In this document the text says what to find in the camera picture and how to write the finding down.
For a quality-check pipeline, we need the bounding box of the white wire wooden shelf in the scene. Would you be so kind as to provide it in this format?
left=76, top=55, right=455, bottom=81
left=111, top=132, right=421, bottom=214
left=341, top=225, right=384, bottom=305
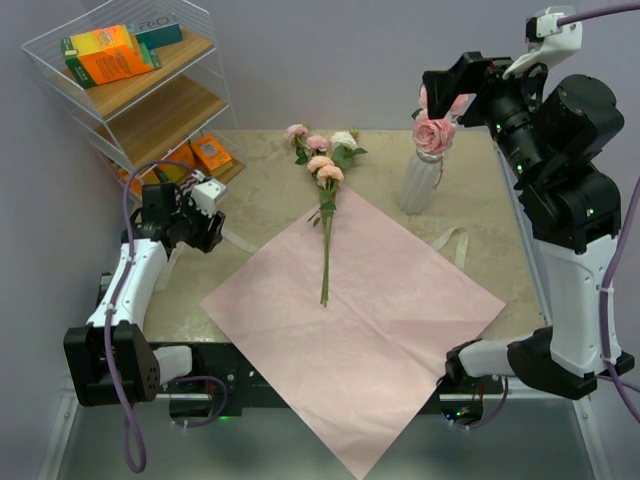
left=22, top=1, right=244, bottom=183

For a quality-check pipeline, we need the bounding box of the black mounting base rail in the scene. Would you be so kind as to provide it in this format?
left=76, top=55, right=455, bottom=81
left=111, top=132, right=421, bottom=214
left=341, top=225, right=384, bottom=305
left=64, top=339, right=551, bottom=419

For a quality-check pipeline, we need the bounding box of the peach two-bloom flower stem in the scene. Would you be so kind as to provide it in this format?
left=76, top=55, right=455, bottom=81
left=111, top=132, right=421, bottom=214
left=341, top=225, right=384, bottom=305
left=307, top=156, right=344, bottom=307

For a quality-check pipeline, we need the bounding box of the white ribbed ceramic vase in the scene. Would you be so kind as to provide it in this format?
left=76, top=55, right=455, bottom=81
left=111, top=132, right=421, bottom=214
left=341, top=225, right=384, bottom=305
left=397, top=149, right=444, bottom=214

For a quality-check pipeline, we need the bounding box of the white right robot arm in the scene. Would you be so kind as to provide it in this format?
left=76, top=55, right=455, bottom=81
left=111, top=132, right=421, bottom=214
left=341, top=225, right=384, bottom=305
left=422, top=52, right=635, bottom=400

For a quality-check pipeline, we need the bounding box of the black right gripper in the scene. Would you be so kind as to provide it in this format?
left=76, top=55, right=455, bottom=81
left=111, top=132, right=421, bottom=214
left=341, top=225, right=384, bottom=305
left=424, top=49, right=561, bottom=183

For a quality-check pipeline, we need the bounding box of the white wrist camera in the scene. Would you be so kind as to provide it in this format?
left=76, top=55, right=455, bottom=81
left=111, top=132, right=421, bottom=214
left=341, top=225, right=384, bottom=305
left=190, top=177, right=227, bottom=218
left=502, top=6, right=583, bottom=79

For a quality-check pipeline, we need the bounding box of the orange yellow carton box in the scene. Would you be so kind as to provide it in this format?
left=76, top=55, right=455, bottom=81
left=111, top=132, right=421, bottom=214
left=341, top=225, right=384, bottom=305
left=60, top=24, right=161, bottom=89

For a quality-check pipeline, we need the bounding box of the teal box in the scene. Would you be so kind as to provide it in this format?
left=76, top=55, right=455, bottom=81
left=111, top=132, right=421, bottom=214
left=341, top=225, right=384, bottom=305
left=127, top=15, right=183, bottom=49

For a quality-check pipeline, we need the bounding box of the pink two-bloom flower stem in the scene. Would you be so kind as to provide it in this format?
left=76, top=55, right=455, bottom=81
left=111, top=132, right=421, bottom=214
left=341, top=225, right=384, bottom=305
left=412, top=85, right=469, bottom=155

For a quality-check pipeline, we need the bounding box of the green black product box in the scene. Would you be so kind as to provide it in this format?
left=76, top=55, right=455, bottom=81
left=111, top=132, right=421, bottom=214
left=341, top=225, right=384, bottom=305
left=98, top=272, right=114, bottom=298

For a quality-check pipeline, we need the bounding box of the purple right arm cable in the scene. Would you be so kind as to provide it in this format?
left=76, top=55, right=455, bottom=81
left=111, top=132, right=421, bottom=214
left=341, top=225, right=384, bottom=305
left=447, top=0, right=640, bottom=431

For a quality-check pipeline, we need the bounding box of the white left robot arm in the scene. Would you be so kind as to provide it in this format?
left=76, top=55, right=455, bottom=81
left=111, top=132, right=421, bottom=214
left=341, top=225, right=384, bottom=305
left=63, top=179, right=226, bottom=407

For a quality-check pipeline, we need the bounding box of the beige ribbon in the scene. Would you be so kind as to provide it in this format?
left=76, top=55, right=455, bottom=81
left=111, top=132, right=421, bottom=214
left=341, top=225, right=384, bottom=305
left=159, top=225, right=471, bottom=291

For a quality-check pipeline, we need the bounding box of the purple pink wrapping paper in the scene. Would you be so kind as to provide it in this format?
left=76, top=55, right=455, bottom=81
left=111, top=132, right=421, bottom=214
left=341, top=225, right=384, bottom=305
left=202, top=188, right=504, bottom=479

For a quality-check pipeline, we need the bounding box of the white flower stem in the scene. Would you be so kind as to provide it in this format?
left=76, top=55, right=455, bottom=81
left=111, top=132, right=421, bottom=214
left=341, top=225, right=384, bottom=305
left=330, top=129, right=368, bottom=170

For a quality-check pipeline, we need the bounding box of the zigzag patterned purple mat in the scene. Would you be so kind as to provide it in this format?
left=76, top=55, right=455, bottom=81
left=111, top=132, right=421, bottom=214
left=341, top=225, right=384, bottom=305
left=171, top=171, right=209, bottom=200

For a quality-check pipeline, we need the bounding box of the small orange box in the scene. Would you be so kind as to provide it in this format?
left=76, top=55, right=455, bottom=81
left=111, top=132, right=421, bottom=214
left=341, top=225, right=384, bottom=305
left=191, top=135, right=232, bottom=176

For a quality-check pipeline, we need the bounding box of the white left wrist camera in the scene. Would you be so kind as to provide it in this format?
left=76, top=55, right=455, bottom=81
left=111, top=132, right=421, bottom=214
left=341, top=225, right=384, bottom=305
left=190, top=177, right=227, bottom=218

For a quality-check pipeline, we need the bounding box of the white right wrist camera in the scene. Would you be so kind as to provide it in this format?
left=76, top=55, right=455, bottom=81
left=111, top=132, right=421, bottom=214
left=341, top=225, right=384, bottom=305
left=502, top=6, right=583, bottom=79

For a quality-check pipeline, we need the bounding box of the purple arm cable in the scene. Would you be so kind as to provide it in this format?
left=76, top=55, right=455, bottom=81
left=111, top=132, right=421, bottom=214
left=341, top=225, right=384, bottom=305
left=102, top=160, right=231, bottom=474
left=447, top=0, right=640, bottom=431

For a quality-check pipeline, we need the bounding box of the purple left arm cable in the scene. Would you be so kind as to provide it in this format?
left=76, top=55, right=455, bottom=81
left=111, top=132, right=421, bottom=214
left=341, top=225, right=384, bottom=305
left=102, top=160, right=231, bottom=474

